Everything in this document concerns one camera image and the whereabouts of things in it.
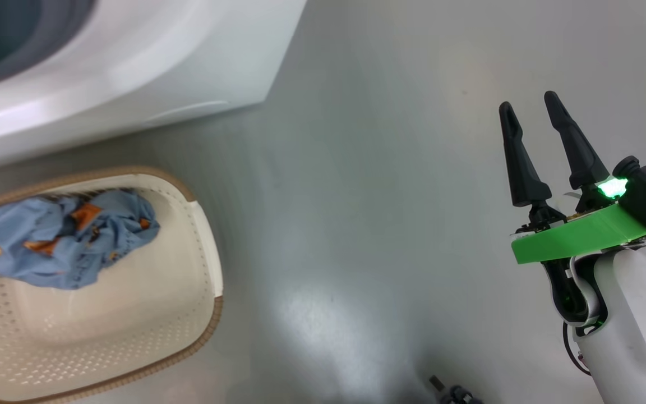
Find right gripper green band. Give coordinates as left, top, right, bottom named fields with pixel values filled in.
left=499, top=91, right=646, bottom=337

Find white front-load washing machine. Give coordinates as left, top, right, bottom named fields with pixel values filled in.
left=0, top=0, right=308, bottom=175

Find cream perforated laundry basket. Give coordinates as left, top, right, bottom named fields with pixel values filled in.
left=0, top=166, right=224, bottom=404

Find blue cartoon print garment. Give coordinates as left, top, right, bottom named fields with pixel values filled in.
left=0, top=189, right=161, bottom=290

